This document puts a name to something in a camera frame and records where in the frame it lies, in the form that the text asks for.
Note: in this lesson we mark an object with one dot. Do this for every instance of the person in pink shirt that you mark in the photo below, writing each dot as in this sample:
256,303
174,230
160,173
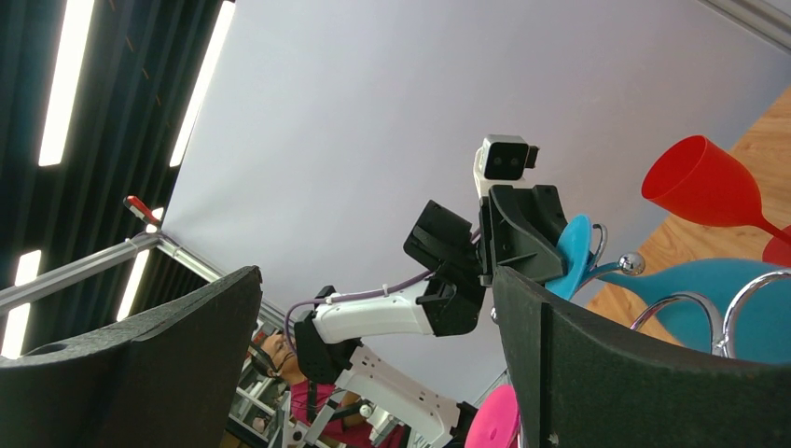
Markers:
307,398

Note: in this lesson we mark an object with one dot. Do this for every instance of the pink plastic wine glass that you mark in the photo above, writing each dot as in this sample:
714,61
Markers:
497,422

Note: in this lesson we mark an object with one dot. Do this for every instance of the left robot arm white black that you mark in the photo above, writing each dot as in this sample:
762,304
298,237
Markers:
445,300

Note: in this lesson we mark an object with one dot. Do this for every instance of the blue plastic wine glass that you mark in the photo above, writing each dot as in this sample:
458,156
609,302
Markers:
698,303

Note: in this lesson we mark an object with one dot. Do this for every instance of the red handled clamp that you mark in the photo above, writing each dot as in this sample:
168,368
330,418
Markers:
141,211

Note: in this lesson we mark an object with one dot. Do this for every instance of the chrome wine glass rack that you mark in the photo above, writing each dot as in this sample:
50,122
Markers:
692,309

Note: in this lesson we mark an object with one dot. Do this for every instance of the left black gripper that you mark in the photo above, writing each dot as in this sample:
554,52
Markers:
520,229

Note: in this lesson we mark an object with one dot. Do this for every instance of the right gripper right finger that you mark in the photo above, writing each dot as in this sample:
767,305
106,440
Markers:
583,380

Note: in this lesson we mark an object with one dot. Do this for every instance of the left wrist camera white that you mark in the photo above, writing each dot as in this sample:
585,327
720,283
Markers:
502,160

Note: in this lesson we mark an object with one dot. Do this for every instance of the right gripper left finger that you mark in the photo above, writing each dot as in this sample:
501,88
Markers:
163,378

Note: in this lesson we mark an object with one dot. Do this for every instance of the red plastic wine glass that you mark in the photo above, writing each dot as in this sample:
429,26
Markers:
700,182

